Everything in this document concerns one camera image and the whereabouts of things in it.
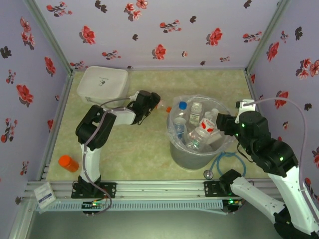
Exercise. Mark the small clear bottle orange cap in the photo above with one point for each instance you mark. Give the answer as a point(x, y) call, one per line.
point(163, 105)

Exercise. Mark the clear bottle white cap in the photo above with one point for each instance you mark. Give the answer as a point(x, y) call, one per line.
point(211, 114)

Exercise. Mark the clear bottle blue-tinted base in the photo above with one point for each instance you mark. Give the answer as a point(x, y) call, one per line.
point(179, 127)

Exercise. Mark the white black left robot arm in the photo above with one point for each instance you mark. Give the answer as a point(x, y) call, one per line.
point(89, 161)

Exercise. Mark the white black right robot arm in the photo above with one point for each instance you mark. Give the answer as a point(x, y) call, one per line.
point(289, 189)

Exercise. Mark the clear plastic bin liner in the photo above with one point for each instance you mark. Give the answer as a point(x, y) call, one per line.
point(226, 144)

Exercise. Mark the grey mesh waste bin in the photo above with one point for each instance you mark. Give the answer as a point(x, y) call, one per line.
point(192, 160)

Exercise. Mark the clear bottle blue cap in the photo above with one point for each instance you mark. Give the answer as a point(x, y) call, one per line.
point(182, 105)

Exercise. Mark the white lidded plastic container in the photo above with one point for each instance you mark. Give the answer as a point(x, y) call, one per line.
point(99, 82)

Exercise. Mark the bottle green red label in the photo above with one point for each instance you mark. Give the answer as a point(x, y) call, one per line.
point(197, 137)

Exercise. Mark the blue stethoscope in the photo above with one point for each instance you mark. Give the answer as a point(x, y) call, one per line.
point(208, 174)

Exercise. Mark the small controller board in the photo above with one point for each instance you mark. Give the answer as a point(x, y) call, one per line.
point(93, 204)
point(231, 202)

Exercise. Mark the orange pill bottle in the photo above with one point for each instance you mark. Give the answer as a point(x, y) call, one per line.
point(68, 163)

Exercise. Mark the white label card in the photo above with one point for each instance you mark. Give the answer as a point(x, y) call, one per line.
point(45, 195)

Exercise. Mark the aluminium side rail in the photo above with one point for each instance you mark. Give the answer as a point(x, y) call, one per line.
point(56, 124)
point(250, 82)

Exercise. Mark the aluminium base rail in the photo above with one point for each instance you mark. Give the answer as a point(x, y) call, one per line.
point(159, 189)

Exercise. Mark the aluminium frame post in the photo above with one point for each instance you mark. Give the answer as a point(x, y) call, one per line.
point(51, 37)
point(266, 37)

